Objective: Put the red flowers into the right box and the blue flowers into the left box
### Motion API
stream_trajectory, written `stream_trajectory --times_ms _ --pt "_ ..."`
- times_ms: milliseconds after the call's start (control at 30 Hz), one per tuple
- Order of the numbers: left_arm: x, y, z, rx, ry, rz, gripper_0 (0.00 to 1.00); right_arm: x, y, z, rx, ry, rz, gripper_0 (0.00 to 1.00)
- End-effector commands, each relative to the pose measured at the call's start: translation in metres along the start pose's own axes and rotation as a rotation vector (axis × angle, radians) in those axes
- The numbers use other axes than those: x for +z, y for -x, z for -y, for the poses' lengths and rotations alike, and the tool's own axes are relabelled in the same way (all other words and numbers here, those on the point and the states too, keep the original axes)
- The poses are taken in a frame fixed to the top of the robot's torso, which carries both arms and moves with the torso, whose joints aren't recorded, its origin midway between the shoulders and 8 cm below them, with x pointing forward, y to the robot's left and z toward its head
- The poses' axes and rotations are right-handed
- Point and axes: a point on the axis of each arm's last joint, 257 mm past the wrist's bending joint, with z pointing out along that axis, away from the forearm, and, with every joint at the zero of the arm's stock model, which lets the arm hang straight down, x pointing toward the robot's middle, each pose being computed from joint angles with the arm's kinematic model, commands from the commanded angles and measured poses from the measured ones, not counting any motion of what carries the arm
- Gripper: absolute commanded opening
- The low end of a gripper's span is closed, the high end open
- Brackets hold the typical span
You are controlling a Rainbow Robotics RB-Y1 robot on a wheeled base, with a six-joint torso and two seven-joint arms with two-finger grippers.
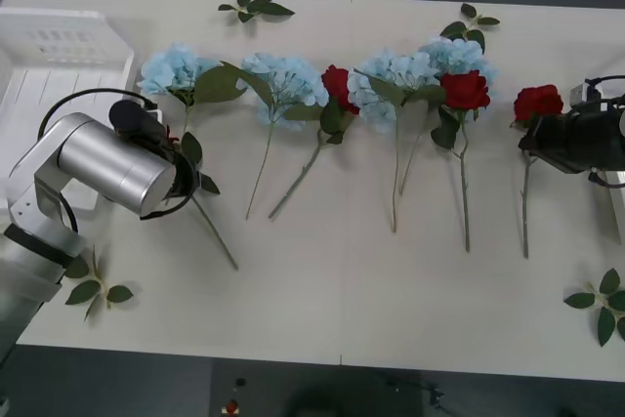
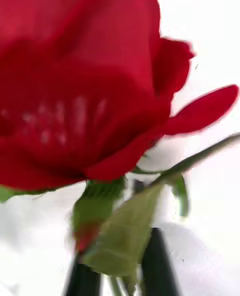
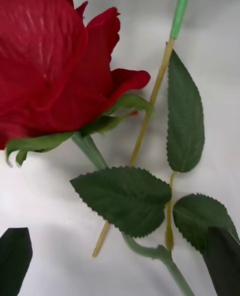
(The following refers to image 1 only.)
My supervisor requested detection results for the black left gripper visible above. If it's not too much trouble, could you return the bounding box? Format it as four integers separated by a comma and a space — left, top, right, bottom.
108, 99, 170, 147

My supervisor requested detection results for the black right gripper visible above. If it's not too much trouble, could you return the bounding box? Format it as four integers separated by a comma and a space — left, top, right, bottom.
518, 113, 590, 175

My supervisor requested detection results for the pale blue artificial flower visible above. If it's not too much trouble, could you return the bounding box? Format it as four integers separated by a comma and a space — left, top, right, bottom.
219, 51, 330, 221
347, 48, 446, 234
136, 42, 248, 143
398, 36, 500, 196

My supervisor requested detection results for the shallow white plastic box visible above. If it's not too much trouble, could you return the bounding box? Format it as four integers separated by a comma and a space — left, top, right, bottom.
593, 170, 625, 242
0, 6, 137, 223

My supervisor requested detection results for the loose green leaf twig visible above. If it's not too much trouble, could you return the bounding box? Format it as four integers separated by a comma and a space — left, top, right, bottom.
438, 2, 502, 56
217, 0, 296, 24
63, 244, 135, 323
563, 268, 625, 348

